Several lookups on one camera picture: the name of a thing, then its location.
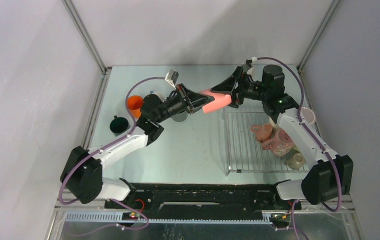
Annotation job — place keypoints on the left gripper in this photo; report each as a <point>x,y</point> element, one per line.
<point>192,99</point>

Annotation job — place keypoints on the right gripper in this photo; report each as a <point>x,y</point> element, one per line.
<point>227,87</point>

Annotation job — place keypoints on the orange mug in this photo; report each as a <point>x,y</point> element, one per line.
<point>134,104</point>

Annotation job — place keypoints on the dark green mug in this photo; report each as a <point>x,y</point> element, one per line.
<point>119,125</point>

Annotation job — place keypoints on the light blue mug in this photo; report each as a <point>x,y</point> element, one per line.
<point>159,94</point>

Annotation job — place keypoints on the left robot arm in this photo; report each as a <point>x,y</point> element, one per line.
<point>83,172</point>

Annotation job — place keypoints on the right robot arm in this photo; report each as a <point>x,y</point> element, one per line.
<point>330,174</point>

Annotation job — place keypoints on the grey black mug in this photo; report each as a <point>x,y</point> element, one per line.
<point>180,117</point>

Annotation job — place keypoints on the small pink cup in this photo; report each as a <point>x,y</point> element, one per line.
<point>262,132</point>

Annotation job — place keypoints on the cream cup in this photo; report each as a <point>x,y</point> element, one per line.
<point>273,124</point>

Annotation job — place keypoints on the pink patterned mug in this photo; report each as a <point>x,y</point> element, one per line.
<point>280,144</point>

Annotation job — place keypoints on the white lilac mug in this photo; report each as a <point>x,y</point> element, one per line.
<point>308,115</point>

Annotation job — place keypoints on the beige mug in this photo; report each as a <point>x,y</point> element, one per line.
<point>295,161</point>

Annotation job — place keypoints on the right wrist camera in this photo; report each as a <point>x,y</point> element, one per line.
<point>248,68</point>

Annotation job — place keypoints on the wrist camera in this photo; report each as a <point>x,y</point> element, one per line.
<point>172,77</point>
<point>248,68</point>

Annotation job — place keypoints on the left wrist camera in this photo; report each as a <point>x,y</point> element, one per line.
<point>172,77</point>

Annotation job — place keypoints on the wire dish rack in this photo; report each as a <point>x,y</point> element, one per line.
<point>244,152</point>

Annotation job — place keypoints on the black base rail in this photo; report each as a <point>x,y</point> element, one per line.
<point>207,201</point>

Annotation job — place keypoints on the grey cable duct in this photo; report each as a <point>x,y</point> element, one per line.
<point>123,217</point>

